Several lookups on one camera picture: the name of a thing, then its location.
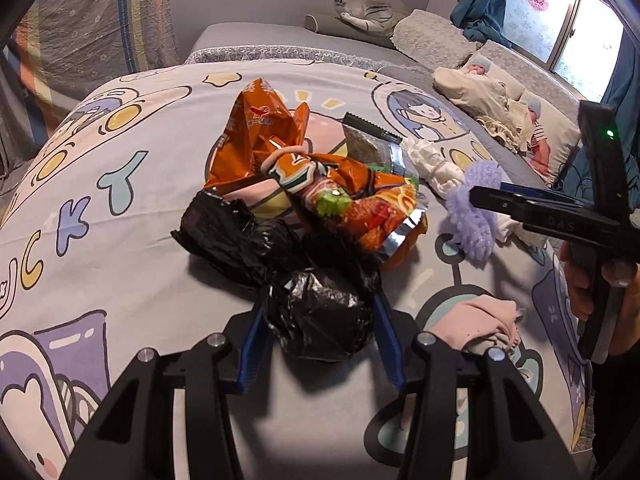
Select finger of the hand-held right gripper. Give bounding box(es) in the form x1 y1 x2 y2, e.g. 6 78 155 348
469 185 531 228

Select baby print pillows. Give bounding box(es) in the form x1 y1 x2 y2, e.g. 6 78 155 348
477 40 588 126

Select green silver foil packet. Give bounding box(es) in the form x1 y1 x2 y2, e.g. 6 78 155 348
342 112 407 173

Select person's right forearm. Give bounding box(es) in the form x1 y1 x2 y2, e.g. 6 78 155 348
587 345 640 476

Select orange snack wrapper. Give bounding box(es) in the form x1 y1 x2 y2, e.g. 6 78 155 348
205 77 313 196

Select grey bolster pillow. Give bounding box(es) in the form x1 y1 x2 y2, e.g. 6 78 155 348
305 12 396 51

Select white lace sofa cover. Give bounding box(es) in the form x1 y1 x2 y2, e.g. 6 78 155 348
391 9 478 72

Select white tiger plush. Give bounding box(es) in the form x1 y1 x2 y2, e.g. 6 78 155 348
334 0 408 36

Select frosted glass window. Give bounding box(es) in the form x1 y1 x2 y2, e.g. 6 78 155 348
500 0 626 103

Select pink cloth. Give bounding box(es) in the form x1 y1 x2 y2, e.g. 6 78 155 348
429 296 525 376

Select pale yellow cloth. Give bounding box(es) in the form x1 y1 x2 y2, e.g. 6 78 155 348
475 105 531 153

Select cartoon printed blanket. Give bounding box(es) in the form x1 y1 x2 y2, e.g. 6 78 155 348
0 57 596 480

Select cream blanket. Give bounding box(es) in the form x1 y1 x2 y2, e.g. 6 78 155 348
432 66 521 126

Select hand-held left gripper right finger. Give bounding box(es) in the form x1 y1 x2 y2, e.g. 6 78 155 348
372 290 581 480

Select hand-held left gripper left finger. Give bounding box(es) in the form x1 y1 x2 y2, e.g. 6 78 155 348
60 305 268 480

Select person's right hand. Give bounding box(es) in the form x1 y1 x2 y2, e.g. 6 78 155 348
559 242 640 358

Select black plastic bag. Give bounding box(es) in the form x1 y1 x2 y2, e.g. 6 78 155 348
171 191 311 288
264 232 383 362

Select striped patterned sheet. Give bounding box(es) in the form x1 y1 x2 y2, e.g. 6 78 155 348
10 0 181 106

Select white foam net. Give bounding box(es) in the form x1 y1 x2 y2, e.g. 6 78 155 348
400 137 468 198

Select red noodle wrapper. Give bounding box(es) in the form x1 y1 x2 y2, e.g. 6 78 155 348
267 150 428 266

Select purple foam net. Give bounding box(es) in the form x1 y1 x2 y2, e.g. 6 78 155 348
444 162 503 261

